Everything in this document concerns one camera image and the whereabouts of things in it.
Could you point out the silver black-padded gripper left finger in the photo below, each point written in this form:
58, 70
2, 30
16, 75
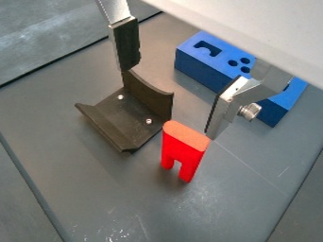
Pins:
122, 31

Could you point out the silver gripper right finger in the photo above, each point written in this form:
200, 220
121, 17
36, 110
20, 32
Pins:
237, 98

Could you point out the red square-circle peg object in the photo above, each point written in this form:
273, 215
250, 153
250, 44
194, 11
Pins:
182, 145

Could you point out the blue shape-sorting foam board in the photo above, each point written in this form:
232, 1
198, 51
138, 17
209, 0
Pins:
212, 62

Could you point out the black curved object holder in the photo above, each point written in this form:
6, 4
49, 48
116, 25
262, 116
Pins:
130, 115

